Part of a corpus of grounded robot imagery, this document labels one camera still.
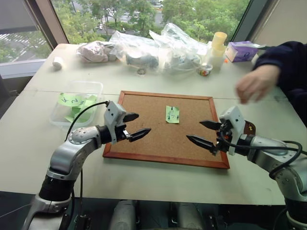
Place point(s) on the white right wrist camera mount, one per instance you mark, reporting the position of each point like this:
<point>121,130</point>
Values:
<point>236,124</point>

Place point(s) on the clear bag with grey item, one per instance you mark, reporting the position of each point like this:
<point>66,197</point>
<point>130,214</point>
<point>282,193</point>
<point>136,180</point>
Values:
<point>136,56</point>

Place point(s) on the plastic bag with pink contents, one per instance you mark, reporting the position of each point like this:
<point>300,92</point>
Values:
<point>93,51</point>

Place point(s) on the person's bare hand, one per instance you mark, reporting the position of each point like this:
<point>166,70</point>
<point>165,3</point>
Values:
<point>257,82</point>

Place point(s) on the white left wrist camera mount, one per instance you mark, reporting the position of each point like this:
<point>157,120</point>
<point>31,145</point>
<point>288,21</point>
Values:
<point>112,117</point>

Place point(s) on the large clear plastic bag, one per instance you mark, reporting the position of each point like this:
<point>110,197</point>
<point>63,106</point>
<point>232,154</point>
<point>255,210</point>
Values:
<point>180,52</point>

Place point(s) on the cork board with wooden frame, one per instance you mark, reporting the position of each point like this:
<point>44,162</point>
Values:
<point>148,115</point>

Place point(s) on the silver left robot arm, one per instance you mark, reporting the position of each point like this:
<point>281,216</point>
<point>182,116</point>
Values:
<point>72,148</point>

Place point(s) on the white tape roll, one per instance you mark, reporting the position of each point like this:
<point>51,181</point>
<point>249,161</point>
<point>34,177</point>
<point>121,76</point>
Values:
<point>57,63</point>

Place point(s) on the grey rounded shape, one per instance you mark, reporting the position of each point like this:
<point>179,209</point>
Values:
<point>189,215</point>
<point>123,214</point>

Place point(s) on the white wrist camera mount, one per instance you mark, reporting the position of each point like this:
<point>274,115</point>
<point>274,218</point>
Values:
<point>112,117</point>
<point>236,124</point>

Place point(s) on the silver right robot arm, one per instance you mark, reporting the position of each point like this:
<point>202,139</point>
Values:
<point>268,149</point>

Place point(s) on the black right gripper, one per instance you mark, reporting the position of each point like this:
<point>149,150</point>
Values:
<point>223,140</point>

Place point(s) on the clear plastic container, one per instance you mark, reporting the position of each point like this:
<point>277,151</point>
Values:
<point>91,88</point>

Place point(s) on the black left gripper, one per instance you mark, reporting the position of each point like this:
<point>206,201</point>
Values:
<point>121,134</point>

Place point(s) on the grey window blind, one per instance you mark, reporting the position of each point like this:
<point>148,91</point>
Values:
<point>16,14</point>

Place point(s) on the green handwritten label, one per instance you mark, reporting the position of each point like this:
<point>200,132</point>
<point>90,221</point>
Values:
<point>72,100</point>

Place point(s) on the cream plastic cup stack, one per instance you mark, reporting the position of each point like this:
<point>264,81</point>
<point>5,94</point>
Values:
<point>219,51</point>

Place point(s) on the plain green paper note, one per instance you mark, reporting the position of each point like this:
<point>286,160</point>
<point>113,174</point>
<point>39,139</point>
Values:
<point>80,115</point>
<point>91,98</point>

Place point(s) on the person's dark blue sleeve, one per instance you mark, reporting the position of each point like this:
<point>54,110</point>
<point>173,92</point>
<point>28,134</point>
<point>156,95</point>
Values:
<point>292,62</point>

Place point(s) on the purple tissue box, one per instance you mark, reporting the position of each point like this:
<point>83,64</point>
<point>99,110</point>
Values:
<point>241,52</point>

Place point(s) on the small brown object yellow mark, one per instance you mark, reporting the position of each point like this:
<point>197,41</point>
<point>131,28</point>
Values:
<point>250,128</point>

